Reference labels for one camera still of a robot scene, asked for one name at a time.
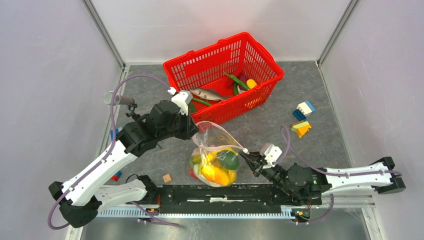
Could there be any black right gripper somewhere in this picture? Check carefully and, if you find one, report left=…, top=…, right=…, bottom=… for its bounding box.
left=238, top=150, right=292, bottom=196

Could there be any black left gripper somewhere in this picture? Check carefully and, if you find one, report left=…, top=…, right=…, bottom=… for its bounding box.
left=158, top=107, right=199, bottom=141

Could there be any clear zip top bag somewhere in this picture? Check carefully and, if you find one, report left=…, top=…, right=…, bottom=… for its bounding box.
left=187, top=121, right=249, bottom=188

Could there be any green toy avocado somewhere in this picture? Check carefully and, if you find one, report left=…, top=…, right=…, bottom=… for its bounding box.
left=216, top=150, right=240, bottom=171

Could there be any orange yellow toy mango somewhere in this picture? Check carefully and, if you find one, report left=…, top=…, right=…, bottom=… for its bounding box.
left=200, top=165, right=231, bottom=186

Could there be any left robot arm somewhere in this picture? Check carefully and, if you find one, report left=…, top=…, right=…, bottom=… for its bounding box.
left=48, top=99, right=198, bottom=228

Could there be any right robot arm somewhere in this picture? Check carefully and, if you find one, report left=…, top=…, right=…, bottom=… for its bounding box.
left=239, top=152, right=406, bottom=206

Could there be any long green toy chili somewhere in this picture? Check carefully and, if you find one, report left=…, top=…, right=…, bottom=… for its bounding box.
left=192, top=97, right=212, bottom=107

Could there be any grey toy fish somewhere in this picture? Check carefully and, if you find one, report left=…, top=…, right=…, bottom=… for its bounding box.
left=189, top=87, right=231, bottom=102

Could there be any small wooden cube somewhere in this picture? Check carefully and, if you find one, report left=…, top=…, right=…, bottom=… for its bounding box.
left=162, top=174, right=173, bottom=184

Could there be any dark blue toy block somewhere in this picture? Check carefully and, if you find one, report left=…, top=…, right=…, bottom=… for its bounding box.
left=292, top=109, right=307, bottom=122

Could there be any blue green white block stack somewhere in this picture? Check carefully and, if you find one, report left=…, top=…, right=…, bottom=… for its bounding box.
left=110, top=128, right=120, bottom=140

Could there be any white blue toy block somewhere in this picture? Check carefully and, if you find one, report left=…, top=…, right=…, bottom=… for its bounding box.
left=296, top=100, right=316, bottom=117

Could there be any yellow toy lemon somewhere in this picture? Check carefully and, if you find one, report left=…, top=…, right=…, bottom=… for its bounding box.
left=246, top=79, right=258, bottom=89

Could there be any red plastic basket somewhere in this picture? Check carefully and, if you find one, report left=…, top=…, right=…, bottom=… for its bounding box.
left=163, top=32, right=285, bottom=124

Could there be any silver mesh microphone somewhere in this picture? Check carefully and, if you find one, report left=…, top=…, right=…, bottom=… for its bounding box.
left=103, top=91, right=135, bottom=106

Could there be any red blue toy block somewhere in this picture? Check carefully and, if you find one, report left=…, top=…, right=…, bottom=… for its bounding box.
left=110, top=171, right=122, bottom=182

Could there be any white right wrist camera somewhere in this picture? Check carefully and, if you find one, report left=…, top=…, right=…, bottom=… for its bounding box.
left=259, top=143, right=283, bottom=169

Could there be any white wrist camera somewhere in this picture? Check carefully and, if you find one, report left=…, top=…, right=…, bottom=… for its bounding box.
left=167, top=87, right=193, bottom=116
left=259, top=143, right=283, bottom=169

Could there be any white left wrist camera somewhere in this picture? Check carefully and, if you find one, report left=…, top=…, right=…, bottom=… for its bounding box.
left=167, top=87, right=193, bottom=116

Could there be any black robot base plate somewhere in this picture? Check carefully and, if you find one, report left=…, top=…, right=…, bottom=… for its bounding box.
left=137, top=184, right=322, bottom=214

